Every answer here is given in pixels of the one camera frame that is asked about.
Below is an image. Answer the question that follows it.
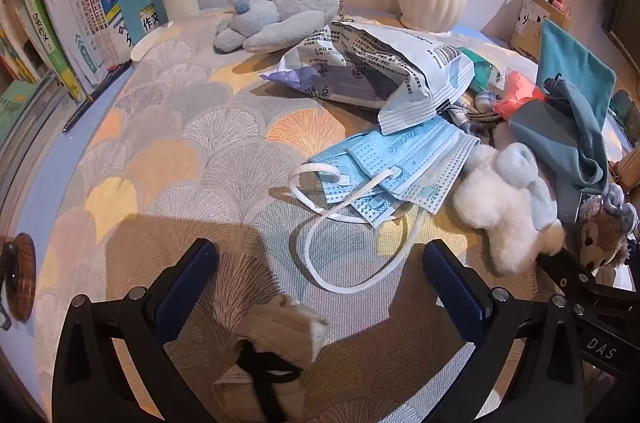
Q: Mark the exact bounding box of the grey-blue cloth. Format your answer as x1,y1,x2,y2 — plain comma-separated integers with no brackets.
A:
509,75,611,224

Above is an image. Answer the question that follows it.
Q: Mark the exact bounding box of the black pen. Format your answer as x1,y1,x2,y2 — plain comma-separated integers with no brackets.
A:
62,63,133,134

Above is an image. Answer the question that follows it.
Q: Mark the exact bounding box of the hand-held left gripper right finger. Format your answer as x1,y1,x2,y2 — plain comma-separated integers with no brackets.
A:
422,239,586,423

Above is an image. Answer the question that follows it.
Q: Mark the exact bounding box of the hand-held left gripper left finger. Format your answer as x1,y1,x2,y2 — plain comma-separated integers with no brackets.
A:
51,238,236,423

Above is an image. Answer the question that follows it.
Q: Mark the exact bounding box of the row of books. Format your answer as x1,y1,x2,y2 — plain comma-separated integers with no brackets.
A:
0,0,101,104

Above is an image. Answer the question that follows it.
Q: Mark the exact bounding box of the cardboard box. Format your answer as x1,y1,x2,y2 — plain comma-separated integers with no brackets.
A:
510,0,551,54

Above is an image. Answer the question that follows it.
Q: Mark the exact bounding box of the light blue plush toy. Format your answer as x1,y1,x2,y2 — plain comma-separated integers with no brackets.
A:
213,0,346,54

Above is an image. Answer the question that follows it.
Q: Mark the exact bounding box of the fan pattern table mat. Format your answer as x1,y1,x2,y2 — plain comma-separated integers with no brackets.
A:
35,8,566,423

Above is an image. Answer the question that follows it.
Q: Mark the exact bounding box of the round wooden disc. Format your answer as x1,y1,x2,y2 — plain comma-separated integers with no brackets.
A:
0,233,37,331

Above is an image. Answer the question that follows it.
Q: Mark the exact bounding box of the coral pink cloth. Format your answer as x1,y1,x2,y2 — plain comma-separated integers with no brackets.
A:
492,70,546,121

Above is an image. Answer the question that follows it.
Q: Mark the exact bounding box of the teal booklet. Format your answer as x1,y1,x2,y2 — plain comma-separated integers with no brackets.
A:
118,0,168,48

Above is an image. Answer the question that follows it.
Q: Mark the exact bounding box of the white printed mask bag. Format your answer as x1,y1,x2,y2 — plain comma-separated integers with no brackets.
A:
260,22,475,134

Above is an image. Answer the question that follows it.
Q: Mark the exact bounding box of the beige cloth with black strap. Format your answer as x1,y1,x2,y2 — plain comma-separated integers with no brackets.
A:
212,293,331,423

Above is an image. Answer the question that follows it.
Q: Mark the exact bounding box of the brown bear plush toy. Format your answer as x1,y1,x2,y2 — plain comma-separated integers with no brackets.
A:
577,183,640,271

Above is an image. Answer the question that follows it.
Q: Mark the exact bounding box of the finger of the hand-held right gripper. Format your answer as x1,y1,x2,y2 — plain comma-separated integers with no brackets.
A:
536,252,601,300

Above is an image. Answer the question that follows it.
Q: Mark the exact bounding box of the white plush toy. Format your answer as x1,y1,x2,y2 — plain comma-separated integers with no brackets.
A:
452,142,566,276

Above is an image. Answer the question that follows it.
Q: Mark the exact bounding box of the blue face mask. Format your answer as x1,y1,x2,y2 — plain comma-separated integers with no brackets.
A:
302,183,431,295
345,118,482,215
288,138,401,216

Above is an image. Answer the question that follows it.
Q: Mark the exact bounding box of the dark patterned cloth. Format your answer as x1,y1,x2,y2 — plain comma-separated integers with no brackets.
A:
445,100,496,138

